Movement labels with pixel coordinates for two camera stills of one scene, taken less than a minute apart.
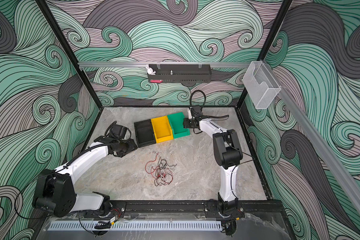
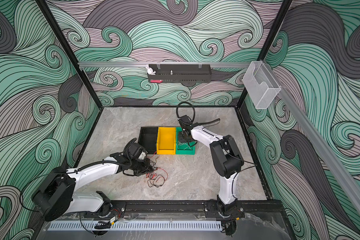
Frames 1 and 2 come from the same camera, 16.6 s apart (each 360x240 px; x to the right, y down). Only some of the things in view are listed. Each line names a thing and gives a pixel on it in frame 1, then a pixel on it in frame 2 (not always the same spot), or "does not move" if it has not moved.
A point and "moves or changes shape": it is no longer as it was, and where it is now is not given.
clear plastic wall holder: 261,84 does not move
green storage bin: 176,121 to 183,148
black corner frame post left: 58,30 does not move
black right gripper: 185,123 to 180,138
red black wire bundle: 163,174 moves or changes shape
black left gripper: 132,146 to 147,167
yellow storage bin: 162,129 to 166,140
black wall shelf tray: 181,73 does not move
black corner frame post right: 270,39 does not move
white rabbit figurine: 150,70 does not move
